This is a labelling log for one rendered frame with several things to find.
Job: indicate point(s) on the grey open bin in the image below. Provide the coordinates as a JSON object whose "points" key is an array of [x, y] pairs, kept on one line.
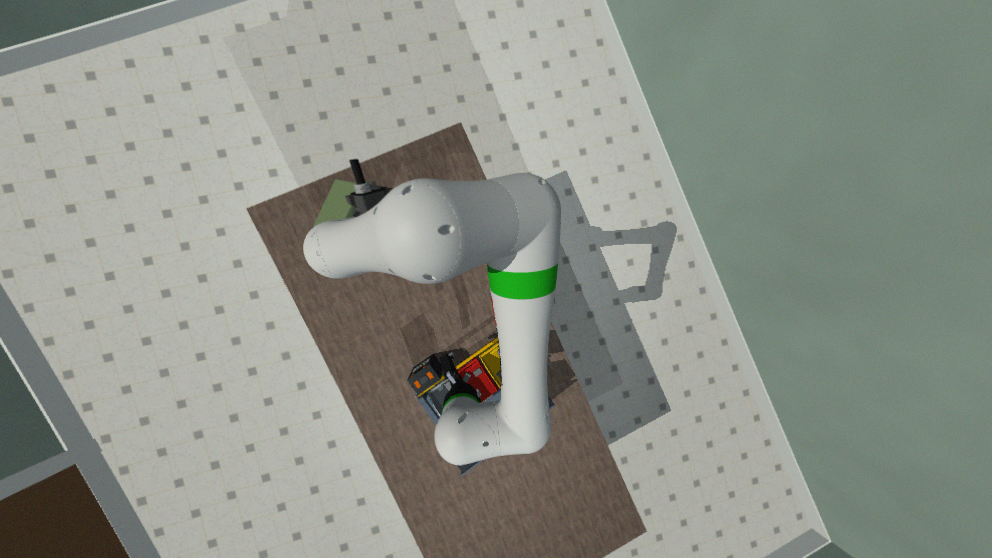
{"points": [[438, 393]]}

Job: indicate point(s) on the red bin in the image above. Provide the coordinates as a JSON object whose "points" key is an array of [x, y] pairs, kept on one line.
{"points": [[485, 384]]}

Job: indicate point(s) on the yellow open bin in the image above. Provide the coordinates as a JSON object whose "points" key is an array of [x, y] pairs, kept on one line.
{"points": [[491, 361]]}

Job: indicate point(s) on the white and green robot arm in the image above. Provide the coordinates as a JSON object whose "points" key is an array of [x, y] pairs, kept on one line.
{"points": [[430, 231]]}

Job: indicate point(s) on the yellow bar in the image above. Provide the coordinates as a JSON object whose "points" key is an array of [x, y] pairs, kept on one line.
{"points": [[466, 360]]}

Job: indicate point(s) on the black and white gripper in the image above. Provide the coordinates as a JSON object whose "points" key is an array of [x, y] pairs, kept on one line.
{"points": [[449, 372]]}

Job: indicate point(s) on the blue-grey metal shelf rack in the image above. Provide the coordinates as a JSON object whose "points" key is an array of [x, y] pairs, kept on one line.
{"points": [[433, 415]]}

